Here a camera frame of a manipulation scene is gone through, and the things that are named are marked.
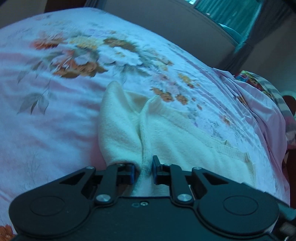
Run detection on grey curtain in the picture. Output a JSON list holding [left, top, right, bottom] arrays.
[[218, 1, 293, 74]]

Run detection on pink floral bed sheet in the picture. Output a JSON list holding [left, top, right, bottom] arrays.
[[1, 8, 290, 240]]

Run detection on colourful striped pillow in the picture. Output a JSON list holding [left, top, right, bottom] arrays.
[[235, 70, 295, 150]]

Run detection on cream knit sweater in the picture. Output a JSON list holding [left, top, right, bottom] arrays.
[[98, 81, 256, 197]]

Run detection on bright window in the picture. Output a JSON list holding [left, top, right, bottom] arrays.
[[187, 0, 260, 34]]

